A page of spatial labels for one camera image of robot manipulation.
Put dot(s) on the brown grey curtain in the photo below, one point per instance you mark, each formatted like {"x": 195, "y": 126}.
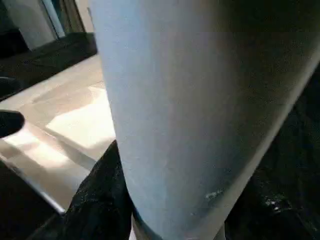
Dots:
{"x": 72, "y": 15}

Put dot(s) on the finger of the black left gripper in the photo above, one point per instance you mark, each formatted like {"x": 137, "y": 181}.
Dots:
{"x": 11, "y": 123}

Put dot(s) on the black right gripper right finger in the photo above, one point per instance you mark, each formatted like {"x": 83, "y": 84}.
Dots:
{"x": 280, "y": 215}

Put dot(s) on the white plastic table leg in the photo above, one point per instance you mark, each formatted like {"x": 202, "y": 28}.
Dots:
{"x": 187, "y": 100}
{"x": 35, "y": 22}

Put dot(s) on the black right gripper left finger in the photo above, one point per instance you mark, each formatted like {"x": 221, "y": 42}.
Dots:
{"x": 100, "y": 200}

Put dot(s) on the black work mat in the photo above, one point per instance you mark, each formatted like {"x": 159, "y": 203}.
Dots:
{"x": 300, "y": 125}

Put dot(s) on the white plastic table top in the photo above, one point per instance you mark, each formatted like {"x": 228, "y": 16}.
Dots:
{"x": 62, "y": 120}

